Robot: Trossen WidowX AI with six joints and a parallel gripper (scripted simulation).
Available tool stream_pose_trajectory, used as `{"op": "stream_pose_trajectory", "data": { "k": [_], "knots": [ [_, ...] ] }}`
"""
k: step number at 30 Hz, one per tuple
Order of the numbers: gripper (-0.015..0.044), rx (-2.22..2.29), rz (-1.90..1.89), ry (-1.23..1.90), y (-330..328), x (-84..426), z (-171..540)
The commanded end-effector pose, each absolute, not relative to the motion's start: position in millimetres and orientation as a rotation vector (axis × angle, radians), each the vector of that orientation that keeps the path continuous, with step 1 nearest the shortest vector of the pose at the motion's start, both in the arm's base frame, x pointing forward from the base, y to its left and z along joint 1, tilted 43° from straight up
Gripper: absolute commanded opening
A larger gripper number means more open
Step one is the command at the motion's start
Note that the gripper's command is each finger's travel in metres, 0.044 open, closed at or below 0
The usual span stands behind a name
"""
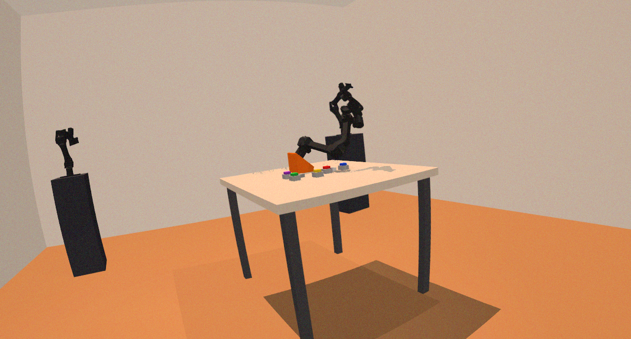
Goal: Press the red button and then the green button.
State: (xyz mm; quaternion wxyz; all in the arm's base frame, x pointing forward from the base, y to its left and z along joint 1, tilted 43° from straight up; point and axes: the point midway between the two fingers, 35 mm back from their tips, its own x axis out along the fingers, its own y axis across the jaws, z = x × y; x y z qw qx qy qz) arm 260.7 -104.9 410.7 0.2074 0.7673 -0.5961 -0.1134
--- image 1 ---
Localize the yellow button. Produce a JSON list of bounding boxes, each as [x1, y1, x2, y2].
[[312, 169, 324, 178]]

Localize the green button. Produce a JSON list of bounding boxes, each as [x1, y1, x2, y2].
[[288, 172, 301, 181]]

